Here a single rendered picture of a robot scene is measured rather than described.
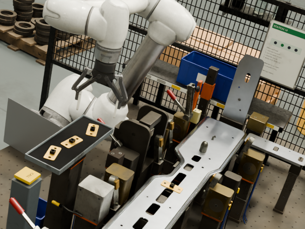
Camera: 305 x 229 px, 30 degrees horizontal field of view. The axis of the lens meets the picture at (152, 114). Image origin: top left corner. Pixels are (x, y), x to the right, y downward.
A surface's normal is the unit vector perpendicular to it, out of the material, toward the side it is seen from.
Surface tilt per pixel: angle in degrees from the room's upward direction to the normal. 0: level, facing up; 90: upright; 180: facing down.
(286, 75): 90
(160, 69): 0
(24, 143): 90
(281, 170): 0
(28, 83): 0
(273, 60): 90
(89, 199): 90
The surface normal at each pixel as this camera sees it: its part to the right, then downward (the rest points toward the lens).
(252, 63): -0.42, 0.36
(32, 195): 0.88, 0.38
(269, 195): 0.21, -0.85
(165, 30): -0.22, 0.53
